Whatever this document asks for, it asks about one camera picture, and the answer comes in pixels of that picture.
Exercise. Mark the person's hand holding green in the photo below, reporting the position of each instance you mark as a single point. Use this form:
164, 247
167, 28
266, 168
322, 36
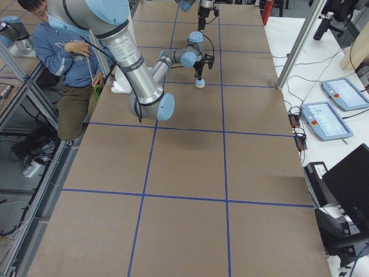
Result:
98, 79

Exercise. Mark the brown paper table mat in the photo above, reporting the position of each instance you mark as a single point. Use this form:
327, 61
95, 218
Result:
217, 190

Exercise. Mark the near blue teach pendant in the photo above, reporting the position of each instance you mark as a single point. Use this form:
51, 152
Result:
325, 122

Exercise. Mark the aluminium frame post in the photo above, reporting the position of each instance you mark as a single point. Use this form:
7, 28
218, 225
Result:
305, 30

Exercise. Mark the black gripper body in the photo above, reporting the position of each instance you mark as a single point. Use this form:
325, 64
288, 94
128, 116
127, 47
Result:
198, 67
203, 14

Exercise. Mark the seated person in blue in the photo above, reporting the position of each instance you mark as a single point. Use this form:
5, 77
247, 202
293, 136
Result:
77, 102

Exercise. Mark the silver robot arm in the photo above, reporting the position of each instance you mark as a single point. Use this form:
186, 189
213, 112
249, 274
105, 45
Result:
205, 7
109, 21

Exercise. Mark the green object in hand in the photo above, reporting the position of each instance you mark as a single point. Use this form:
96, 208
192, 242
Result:
96, 91

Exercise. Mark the red cylinder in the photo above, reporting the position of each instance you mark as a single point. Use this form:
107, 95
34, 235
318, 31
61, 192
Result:
267, 11

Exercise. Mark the person's other hand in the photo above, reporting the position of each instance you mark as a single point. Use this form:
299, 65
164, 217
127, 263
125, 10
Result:
80, 48

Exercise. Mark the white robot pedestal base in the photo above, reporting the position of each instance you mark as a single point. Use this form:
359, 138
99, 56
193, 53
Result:
120, 84

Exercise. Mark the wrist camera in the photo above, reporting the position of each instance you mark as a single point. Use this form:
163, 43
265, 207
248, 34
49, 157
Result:
209, 61

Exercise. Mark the black desktop box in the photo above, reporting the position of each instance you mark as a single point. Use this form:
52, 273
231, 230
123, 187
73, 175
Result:
320, 194

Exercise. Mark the far blue teach pendant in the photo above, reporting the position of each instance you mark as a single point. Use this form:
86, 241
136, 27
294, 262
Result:
345, 94

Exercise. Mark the light blue call bell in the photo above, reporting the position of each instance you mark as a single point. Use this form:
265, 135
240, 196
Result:
200, 83

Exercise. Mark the blue teach pendant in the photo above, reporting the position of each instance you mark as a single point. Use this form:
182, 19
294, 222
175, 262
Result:
325, 122
345, 94

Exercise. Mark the black monitor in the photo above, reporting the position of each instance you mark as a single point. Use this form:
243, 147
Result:
348, 183

